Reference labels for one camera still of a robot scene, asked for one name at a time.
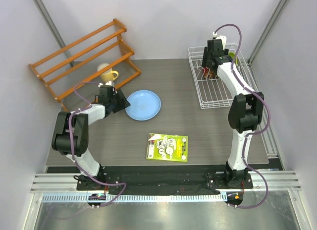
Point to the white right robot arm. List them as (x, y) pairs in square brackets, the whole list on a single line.
[(245, 113)]

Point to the aluminium frame post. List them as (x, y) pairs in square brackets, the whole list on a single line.
[(49, 22), (267, 30)]

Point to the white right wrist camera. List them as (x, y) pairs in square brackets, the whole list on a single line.
[(223, 39)]

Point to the white wire dish rack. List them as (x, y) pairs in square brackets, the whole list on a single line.
[(213, 93)]

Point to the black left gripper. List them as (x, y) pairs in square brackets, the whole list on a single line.
[(123, 103)]

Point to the aluminium frame post right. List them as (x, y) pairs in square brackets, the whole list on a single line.
[(267, 30)]

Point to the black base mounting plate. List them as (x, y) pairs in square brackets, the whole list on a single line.
[(163, 180)]

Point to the orange wooden shelf rack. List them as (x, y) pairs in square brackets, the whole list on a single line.
[(126, 53)]

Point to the aluminium side rail right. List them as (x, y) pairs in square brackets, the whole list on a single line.
[(270, 144)]

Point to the red patterned plate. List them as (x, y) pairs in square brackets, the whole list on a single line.
[(206, 73)]

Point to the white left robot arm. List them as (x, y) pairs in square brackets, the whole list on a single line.
[(71, 131)]

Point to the aluminium frame post left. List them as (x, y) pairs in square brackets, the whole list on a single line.
[(49, 22)]

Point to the light blue plate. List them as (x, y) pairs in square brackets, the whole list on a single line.
[(144, 105)]

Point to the green illustrated booklet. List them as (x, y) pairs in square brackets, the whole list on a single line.
[(165, 147)]

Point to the lime green plate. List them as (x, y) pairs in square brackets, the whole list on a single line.
[(232, 55)]

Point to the aluminium front rail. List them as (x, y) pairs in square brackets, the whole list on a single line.
[(63, 188)]

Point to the white cup on shelf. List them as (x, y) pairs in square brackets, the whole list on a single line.
[(102, 67)]

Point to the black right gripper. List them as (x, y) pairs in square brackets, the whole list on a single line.
[(206, 57)]

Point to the yellow ceramic mug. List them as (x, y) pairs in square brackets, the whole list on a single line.
[(110, 75)]

